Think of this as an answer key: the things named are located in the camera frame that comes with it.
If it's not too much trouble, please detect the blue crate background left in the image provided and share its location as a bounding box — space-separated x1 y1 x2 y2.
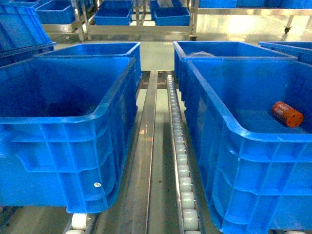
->
94 8 132 26

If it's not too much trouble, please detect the white roller track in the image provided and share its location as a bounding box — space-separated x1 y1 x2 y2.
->
166 75 201 234

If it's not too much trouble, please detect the blue crate far left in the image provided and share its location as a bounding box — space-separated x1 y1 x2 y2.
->
0 4 56 67

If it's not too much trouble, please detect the blue crate rear left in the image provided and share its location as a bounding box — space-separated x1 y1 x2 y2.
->
35 42 142 86

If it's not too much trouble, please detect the blue crate front left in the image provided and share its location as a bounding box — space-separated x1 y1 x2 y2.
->
0 58 137 214

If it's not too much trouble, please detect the orange cylindrical cap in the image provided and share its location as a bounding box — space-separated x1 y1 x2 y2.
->
271 101 304 128

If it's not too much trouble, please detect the blue crate far right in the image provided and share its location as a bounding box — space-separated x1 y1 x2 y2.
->
258 41 312 64

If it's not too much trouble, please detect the blue crate rear right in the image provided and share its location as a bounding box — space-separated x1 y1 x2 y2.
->
173 41 298 93

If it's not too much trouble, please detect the blue crate front right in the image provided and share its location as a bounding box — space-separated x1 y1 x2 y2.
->
183 60 312 234

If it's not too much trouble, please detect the blue crate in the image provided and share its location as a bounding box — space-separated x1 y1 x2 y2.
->
173 41 298 93
35 42 142 86
0 58 137 214
0 4 56 67
183 60 312 234
258 41 312 64

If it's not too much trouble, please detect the steel centre rail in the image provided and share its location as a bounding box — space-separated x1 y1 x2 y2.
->
118 70 158 234

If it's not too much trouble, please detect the blue crate background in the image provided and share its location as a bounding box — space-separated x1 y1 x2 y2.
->
94 8 132 26
154 7 190 26

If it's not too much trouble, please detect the blue crate background right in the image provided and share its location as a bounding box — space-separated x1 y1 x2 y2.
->
154 7 190 26

